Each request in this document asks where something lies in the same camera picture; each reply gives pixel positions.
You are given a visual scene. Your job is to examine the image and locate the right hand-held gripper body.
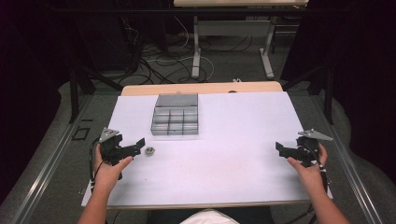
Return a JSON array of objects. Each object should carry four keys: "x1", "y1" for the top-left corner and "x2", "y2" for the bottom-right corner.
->
[{"x1": 292, "y1": 128, "x2": 334, "y2": 169}]

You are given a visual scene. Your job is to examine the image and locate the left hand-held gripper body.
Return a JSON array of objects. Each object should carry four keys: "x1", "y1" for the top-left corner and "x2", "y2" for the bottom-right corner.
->
[{"x1": 98, "y1": 127, "x2": 133, "y2": 167}]

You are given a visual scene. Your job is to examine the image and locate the clear plastic compartment box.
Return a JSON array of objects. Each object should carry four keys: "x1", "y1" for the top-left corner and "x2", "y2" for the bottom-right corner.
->
[{"x1": 150, "y1": 92, "x2": 200, "y2": 137}]

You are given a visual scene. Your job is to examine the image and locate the person's left hand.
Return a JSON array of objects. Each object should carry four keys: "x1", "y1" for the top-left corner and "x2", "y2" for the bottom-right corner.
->
[{"x1": 92, "y1": 143, "x2": 134, "y2": 194}]

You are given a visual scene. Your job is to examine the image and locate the person's right hand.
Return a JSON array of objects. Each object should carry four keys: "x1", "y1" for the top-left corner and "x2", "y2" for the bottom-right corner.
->
[{"x1": 286, "y1": 143, "x2": 329, "y2": 200}]

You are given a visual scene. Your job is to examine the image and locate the black metal stand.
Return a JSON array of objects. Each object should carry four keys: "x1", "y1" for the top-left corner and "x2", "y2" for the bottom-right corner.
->
[
  {"x1": 64, "y1": 55, "x2": 124, "y2": 125},
  {"x1": 281, "y1": 59, "x2": 339, "y2": 126}
]

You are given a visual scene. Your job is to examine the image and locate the person's dark trousers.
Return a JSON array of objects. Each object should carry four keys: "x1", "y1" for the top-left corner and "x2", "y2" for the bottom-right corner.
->
[{"x1": 146, "y1": 205, "x2": 276, "y2": 224}]

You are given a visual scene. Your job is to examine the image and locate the white table sheet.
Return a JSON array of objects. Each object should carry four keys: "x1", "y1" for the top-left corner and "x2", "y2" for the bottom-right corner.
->
[{"x1": 81, "y1": 91, "x2": 333, "y2": 208}]

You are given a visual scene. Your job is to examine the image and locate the wooden table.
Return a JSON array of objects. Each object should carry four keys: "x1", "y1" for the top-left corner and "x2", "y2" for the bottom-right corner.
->
[{"x1": 81, "y1": 80, "x2": 333, "y2": 210}]

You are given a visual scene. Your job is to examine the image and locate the person's white shirt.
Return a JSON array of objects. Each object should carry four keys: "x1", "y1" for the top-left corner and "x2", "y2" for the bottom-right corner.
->
[{"x1": 179, "y1": 208, "x2": 241, "y2": 224}]

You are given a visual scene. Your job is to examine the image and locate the desk with white legs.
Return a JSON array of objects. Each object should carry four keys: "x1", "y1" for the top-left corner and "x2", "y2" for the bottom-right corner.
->
[{"x1": 173, "y1": 0, "x2": 310, "y2": 80}]

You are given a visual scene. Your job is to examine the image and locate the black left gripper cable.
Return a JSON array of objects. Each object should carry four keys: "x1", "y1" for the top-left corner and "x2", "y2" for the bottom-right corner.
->
[{"x1": 88, "y1": 137, "x2": 105, "y2": 187}]

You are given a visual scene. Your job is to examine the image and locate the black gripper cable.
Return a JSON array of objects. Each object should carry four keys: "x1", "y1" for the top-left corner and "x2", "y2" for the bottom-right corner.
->
[
  {"x1": 306, "y1": 143, "x2": 332, "y2": 195},
  {"x1": 88, "y1": 137, "x2": 105, "y2": 187}
]

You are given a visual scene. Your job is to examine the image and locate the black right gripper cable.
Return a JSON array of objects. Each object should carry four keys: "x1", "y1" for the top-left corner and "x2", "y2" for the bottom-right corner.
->
[{"x1": 306, "y1": 143, "x2": 332, "y2": 195}]

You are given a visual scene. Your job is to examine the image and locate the aluminium floor rail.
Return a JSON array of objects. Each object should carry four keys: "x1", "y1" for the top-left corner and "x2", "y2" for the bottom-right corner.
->
[
  {"x1": 311, "y1": 92, "x2": 386, "y2": 224},
  {"x1": 10, "y1": 92, "x2": 94, "y2": 224}
]

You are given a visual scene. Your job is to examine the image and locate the bundle of floor cables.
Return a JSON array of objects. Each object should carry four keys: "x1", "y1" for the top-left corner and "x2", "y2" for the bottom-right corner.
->
[{"x1": 120, "y1": 15, "x2": 255, "y2": 86}]

